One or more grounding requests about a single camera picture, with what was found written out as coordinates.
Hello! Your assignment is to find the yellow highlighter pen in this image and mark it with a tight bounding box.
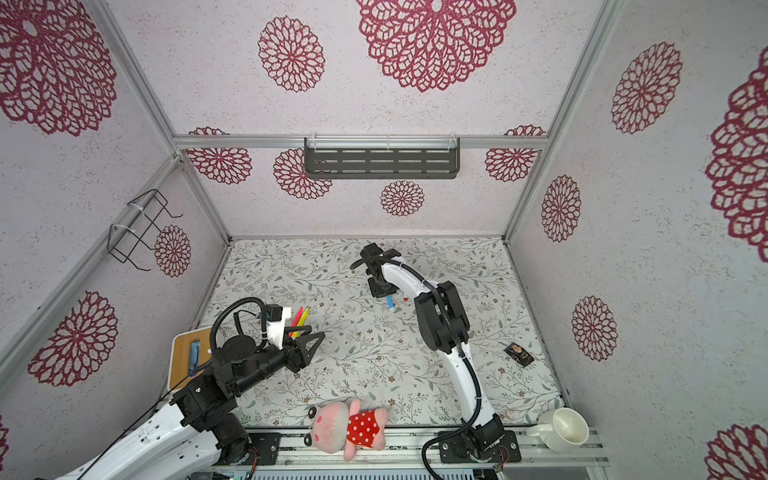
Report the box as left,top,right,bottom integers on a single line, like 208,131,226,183
292,307,310,339

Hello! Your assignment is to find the dark grey wall shelf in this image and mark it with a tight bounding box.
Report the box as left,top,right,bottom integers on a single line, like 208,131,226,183
303,137,461,180

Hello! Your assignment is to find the pink plush pig toy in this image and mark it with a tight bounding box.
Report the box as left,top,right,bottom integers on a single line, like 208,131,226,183
303,399,389,462

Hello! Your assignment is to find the white wooden-top box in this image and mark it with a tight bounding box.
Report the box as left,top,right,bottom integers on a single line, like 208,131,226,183
167,326,211,391

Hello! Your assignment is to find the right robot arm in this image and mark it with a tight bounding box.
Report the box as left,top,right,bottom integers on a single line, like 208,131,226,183
350,243,521,476

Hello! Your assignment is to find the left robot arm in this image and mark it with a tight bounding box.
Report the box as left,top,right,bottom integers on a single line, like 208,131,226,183
63,327,325,479

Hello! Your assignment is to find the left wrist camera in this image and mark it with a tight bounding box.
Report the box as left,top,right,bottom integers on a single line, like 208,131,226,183
263,304,293,350

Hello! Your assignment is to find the black wire wall rack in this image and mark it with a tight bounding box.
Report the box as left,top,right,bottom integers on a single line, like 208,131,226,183
106,188,182,272

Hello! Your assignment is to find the small dark brown object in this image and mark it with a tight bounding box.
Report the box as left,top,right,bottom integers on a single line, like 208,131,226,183
505,342,535,367

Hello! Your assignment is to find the white cup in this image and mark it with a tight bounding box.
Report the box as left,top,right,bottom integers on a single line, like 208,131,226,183
526,407,589,453

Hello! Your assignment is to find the pink highlighter pen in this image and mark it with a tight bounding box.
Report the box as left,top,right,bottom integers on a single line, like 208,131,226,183
290,307,304,338

